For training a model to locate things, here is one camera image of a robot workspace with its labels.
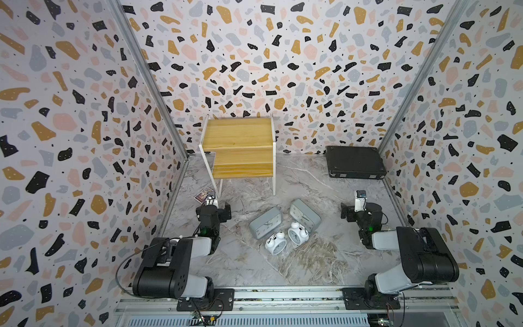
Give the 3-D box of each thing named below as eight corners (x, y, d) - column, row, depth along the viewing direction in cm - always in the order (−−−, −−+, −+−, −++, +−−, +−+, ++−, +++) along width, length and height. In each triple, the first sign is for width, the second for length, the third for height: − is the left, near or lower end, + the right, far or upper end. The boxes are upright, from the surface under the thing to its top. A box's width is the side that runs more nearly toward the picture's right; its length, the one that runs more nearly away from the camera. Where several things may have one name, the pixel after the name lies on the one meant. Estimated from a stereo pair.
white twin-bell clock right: (286, 237, 91) (287, 228, 84) (293, 229, 94) (294, 219, 86) (301, 249, 88) (303, 240, 81) (307, 240, 90) (310, 231, 83)
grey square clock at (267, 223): (258, 243, 90) (257, 233, 83) (251, 233, 93) (249, 223, 85) (282, 224, 96) (283, 214, 88) (274, 216, 99) (275, 205, 91)
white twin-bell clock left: (272, 258, 85) (272, 250, 78) (265, 248, 88) (264, 240, 81) (287, 247, 88) (288, 239, 81) (280, 238, 91) (280, 229, 84)
